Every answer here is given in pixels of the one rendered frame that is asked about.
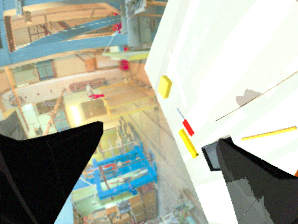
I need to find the white panel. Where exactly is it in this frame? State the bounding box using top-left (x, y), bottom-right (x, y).
top-left (190, 0), bottom-right (298, 123)

